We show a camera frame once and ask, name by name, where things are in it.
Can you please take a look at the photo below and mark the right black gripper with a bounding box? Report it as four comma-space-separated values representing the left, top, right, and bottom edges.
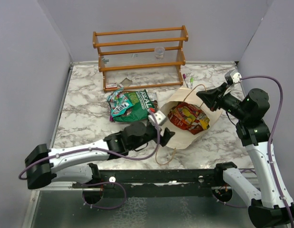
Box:
197, 82, 249, 121

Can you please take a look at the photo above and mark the beige paper bag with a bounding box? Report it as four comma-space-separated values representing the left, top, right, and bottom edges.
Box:
160, 86, 222, 150

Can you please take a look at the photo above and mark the green snack packet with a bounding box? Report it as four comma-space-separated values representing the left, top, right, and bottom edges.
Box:
113, 90, 154, 123

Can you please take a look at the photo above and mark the teal snack packet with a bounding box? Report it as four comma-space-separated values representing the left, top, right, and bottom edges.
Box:
107, 87, 133, 117

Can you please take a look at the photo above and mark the brown snack bag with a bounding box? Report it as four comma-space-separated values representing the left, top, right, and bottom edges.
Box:
147, 92, 158, 111

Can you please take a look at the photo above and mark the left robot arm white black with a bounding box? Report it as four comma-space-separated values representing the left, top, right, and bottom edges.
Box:
18, 122, 175, 190

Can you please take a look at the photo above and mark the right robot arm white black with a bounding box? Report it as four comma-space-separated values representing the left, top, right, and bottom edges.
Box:
196, 83, 294, 228

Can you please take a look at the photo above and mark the red orange snack packet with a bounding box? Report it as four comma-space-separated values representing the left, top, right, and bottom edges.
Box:
168, 102, 210, 135

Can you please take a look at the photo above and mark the green capped marker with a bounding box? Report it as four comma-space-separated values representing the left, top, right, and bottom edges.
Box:
190, 77, 194, 89

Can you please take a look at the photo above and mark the purple capped marker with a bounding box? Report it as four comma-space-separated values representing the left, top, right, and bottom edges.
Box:
182, 74, 189, 88

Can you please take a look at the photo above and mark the clear plastic jar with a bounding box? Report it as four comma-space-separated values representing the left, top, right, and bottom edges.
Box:
154, 47, 165, 59

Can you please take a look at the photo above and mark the wooden orange shelf rack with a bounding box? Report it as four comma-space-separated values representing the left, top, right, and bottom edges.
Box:
92, 25, 189, 92

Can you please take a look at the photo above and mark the small red white box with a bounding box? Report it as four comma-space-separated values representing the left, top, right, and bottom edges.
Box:
105, 83, 118, 88

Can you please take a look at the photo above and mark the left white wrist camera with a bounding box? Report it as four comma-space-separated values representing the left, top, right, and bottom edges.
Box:
147, 108, 167, 126

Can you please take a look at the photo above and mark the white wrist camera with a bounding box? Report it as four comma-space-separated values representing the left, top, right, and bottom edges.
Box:
225, 69, 242, 93
147, 108, 167, 126

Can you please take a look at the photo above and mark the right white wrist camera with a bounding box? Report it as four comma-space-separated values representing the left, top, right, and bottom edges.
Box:
225, 69, 242, 93

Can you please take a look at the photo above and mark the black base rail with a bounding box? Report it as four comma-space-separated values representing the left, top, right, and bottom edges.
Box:
72, 162, 237, 198

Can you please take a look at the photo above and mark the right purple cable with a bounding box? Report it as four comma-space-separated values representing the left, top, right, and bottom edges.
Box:
216, 75, 294, 228

